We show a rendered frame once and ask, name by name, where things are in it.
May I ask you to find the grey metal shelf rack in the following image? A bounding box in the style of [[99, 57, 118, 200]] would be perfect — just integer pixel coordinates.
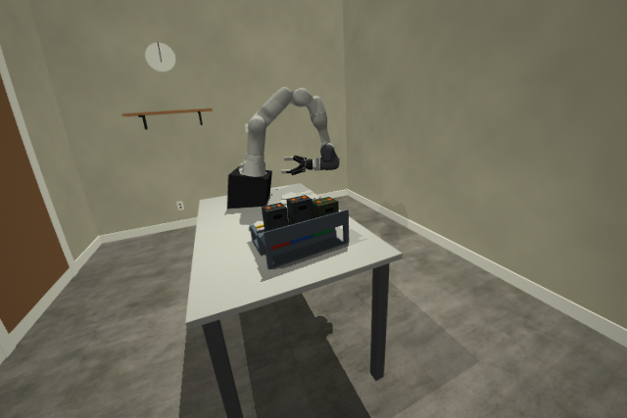
[[249, 209, 349, 270]]

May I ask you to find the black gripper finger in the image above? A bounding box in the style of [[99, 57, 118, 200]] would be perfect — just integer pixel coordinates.
[[284, 156, 307, 163], [281, 163, 306, 175]]

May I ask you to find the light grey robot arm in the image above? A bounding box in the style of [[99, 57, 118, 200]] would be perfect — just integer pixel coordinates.
[[239, 87, 340, 177]]

